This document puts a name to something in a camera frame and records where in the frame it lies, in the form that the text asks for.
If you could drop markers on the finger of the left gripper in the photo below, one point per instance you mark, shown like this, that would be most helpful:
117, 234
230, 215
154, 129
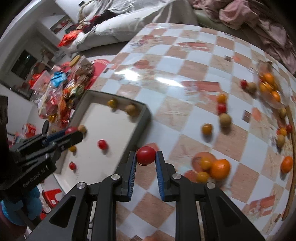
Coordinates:
56, 137
67, 141

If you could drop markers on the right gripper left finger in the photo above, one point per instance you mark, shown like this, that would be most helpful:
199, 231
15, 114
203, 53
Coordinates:
84, 204

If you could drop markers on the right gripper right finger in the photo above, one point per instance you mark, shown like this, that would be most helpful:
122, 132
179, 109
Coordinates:
203, 211

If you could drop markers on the red cherry tomato cluster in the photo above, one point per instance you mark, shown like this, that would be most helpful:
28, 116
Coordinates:
146, 155
70, 130
221, 108

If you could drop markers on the yellow tomato tray bottom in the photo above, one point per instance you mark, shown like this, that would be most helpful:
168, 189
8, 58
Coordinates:
72, 149

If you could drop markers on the small longan tray left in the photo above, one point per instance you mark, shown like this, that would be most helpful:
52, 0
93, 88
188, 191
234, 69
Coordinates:
82, 129

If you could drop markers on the red gift box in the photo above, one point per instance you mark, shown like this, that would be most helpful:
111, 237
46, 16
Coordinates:
49, 200

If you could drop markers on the yellow tomato below orange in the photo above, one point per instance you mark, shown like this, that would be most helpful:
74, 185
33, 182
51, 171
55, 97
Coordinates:
202, 177

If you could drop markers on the orange near table edge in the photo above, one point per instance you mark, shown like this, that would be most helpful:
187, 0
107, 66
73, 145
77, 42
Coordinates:
220, 169

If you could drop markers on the snack bags pile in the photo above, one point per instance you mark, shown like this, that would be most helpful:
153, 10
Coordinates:
58, 98

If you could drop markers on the yellow tomato beside orange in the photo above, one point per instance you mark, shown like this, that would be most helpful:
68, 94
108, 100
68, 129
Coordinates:
205, 163

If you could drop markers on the shallow cardboard box tray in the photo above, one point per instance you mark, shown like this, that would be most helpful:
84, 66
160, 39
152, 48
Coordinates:
121, 132

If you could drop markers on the curved wooden stick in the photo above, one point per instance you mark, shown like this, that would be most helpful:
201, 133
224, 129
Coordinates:
292, 187

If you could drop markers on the large orange on table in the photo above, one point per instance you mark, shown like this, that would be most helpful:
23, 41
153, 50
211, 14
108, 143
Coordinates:
287, 164

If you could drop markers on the brown longan in tray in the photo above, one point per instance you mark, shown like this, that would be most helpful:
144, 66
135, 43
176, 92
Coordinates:
131, 110

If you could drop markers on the yellow cherry tomato right group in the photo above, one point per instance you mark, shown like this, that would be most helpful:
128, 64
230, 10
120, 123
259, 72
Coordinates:
283, 131

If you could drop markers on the grey white bedding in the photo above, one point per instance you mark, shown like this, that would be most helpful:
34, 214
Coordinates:
131, 17

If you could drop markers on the clear glass fruit bowl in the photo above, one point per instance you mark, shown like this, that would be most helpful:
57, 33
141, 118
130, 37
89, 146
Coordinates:
283, 87

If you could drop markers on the oranges inside bowl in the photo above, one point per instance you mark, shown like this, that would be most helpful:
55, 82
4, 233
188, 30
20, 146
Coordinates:
268, 86

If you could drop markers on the pink clothes pile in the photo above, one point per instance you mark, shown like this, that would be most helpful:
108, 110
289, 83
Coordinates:
269, 25

